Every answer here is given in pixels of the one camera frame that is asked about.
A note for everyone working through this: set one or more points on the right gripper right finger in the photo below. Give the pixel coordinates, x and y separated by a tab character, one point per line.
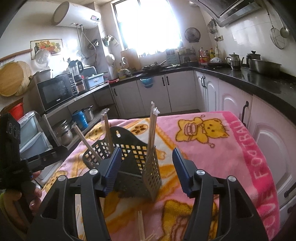
238	218

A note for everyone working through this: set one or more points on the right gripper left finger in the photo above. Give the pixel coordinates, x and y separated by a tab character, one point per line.
56	218

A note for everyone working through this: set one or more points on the person's left hand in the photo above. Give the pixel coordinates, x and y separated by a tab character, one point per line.
36	201

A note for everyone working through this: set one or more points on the grey plastic drawer unit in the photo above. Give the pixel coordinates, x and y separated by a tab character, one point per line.
33	138

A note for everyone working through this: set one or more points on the red plastic bucket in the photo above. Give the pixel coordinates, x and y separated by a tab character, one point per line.
17	111

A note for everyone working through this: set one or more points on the stacked steel pots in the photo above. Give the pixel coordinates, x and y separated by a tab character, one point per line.
63	132

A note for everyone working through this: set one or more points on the pink cartoon fleece blanket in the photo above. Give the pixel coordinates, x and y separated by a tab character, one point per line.
216	142

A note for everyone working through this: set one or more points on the wrapped chopsticks left compartment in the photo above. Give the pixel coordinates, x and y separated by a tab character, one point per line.
83	139

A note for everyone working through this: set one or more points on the wrapped chopsticks compartment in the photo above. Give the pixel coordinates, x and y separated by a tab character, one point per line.
83	139
152	127
108	132

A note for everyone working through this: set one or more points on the bare wooden chopstick pair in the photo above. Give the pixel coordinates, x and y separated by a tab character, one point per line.
140	226

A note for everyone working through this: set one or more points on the blue canister on shelf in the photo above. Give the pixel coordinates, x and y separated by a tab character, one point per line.
80	119

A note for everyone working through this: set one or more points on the black microwave oven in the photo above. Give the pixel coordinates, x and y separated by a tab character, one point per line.
56	90

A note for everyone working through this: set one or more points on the black plastic utensil caddy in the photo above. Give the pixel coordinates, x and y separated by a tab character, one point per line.
139	174

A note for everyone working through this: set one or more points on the round wooden cutting board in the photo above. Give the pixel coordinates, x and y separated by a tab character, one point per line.
15	78

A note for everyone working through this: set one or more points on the wrapped chopsticks middle compartment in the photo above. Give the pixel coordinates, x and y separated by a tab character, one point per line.
108	132

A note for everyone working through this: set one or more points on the white storage box on shelf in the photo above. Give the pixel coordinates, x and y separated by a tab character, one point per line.
94	81

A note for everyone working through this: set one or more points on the blender with black base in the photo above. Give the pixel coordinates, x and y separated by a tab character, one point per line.
76	68

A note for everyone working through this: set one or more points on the wrapped chopsticks right compartment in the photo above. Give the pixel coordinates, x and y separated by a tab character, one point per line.
152	127

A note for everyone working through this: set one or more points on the steel basin on counter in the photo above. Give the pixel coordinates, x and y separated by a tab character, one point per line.
264	67

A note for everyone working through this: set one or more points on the steel kettle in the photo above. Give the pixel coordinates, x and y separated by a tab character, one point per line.
234	61

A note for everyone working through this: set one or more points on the blue hanging basket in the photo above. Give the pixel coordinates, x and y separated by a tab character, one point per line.
147	82

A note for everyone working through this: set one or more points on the black kettle pot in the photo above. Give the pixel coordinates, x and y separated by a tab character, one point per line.
252	56

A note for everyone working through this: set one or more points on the white water heater tank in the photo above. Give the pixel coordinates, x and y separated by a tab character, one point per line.
74	15

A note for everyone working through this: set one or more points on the black frying pan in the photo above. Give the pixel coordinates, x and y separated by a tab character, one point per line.
153	67

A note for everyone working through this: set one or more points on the hanging steel ladle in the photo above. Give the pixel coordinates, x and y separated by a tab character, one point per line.
284	31

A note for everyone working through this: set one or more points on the black range hood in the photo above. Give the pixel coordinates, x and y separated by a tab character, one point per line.
225	12

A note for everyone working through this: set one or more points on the fruit picture on wall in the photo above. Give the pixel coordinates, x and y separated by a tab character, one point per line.
54	46

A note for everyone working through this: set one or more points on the hanging wire strainer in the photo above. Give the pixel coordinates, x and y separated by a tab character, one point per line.
275	35

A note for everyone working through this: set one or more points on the small wall fan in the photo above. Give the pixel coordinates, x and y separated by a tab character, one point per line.
192	35

